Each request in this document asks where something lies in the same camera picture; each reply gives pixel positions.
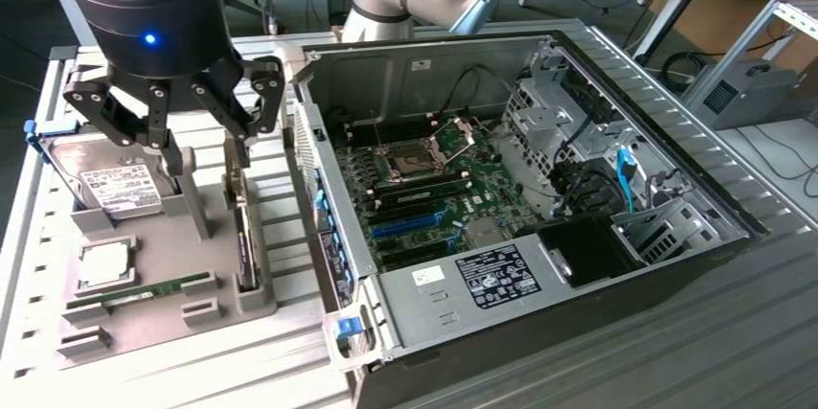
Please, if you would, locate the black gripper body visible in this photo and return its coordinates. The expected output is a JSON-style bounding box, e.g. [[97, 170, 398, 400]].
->
[[63, 0, 246, 113]]

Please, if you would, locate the graphics card with metal bracket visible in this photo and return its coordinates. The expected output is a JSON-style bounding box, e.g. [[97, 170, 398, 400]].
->
[[222, 139, 262, 293]]

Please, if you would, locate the silver hard disk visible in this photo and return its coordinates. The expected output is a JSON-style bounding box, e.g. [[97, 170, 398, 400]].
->
[[49, 133, 182, 218]]

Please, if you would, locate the thin metal locking lever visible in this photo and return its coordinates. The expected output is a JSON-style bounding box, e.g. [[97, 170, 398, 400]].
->
[[368, 109, 388, 161]]

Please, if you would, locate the CPU socket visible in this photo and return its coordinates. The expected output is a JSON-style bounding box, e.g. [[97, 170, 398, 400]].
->
[[376, 138, 443, 185]]

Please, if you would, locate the silver CPU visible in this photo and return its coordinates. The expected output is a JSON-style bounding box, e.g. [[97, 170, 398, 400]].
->
[[79, 241, 136, 285]]

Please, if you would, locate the grey plastic parts rack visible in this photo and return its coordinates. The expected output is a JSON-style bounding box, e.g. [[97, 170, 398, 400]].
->
[[51, 143, 278, 369]]

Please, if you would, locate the black installed RAM stick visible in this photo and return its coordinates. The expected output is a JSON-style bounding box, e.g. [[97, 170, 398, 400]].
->
[[372, 174, 472, 205]]

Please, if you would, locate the metal socket cover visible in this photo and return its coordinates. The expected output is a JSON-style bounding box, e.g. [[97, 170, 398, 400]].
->
[[426, 114, 482, 162]]

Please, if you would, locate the blue expansion slot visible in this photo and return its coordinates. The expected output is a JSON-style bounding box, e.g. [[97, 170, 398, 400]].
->
[[370, 210, 450, 239]]

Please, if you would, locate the green RAM stick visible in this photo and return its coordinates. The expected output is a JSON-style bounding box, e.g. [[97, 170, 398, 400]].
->
[[67, 273, 212, 309]]

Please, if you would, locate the silver chipset heatsink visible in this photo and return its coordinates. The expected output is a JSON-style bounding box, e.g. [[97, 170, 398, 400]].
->
[[464, 216, 514, 248]]

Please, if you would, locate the silver drive cage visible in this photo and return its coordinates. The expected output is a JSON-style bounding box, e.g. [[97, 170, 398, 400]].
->
[[500, 76, 634, 175]]

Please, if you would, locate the grey power supply unit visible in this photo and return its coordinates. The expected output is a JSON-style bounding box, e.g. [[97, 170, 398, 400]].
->
[[376, 231, 577, 351]]

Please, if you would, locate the black slanted pole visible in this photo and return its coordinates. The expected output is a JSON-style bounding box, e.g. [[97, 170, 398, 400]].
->
[[634, 0, 731, 66]]

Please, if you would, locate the silver disk bay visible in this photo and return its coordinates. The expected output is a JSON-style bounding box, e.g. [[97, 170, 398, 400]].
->
[[611, 197, 725, 265]]

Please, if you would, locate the open black PC case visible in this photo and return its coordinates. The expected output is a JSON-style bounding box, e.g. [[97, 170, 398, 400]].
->
[[271, 30, 773, 409]]

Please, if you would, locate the grey computer tower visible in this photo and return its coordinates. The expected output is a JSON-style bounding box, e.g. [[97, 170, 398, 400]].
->
[[702, 61, 818, 131]]

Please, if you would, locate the black looped wire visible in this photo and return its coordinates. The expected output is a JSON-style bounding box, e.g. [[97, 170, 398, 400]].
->
[[444, 65, 500, 118]]

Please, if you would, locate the blue wire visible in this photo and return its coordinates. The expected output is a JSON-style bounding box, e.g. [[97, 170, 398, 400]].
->
[[615, 148, 639, 215]]

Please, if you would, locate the coiled black cable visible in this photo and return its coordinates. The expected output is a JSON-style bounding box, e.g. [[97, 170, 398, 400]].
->
[[659, 52, 713, 90]]

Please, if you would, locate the aluminium profile frame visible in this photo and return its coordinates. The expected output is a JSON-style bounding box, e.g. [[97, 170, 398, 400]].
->
[[681, 0, 818, 113]]

